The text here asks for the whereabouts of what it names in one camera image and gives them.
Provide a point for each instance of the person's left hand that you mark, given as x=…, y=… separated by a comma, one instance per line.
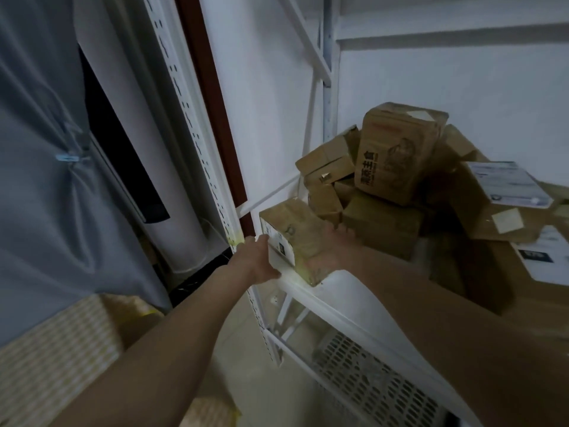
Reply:
x=251, y=260

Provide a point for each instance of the person's right hand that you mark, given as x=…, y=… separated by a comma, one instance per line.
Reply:
x=331, y=255

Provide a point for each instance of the person's right thumb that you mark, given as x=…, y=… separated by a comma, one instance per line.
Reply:
x=343, y=232

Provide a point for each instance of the person's left thumb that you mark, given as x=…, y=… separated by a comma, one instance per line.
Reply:
x=261, y=240

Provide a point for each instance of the cardboard carton with white label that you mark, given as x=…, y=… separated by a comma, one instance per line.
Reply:
x=295, y=231

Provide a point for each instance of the person's left forearm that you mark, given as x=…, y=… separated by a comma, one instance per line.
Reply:
x=169, y=346

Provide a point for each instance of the person's right forearm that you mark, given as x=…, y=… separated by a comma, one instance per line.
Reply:
x=444, y=333

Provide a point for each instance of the white metal shelving rack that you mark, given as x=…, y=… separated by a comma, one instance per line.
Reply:
x=355, y=309

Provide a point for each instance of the pile of brown shipping boxes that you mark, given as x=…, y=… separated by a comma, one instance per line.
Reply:
x=400, y=151

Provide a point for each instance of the white standing air conditioner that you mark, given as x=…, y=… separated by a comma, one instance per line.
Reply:
x=149, y=151

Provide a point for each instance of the white perforated plastic basket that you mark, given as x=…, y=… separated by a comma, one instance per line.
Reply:
x=378, y=389

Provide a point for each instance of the grey curtain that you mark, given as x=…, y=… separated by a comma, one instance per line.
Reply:
x=44, y=217

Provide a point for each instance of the yellow checked cloth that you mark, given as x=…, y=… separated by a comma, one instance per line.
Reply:
x=44, y=364

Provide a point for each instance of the dark red door frame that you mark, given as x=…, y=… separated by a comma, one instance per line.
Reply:
x=209, y=84

